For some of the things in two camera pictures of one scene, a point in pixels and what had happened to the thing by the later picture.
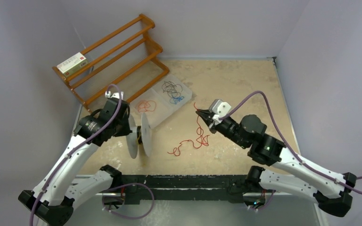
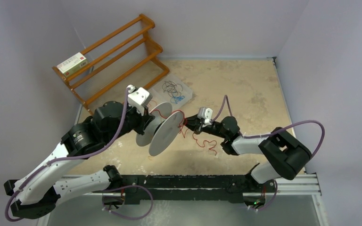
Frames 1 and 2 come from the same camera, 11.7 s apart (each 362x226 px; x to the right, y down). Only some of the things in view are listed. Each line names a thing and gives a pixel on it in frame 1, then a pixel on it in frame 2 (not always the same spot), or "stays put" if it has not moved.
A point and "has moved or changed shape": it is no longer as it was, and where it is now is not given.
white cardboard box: (72, 64) stays put
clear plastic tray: (163, 100) stays put
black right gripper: (207, 117) to (194, 124)
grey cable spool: (141, 135) has moved or changed shape
